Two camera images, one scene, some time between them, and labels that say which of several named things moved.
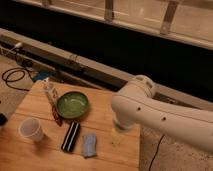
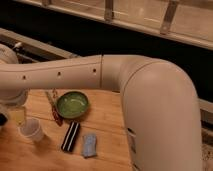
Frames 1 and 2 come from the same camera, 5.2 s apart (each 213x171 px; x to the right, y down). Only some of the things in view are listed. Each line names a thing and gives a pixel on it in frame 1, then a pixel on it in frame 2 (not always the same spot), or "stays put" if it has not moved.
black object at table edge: [3, 119] stays put
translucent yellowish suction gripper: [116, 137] -> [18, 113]
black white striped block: [71, 136] stays put
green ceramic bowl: [72, 105] stays put
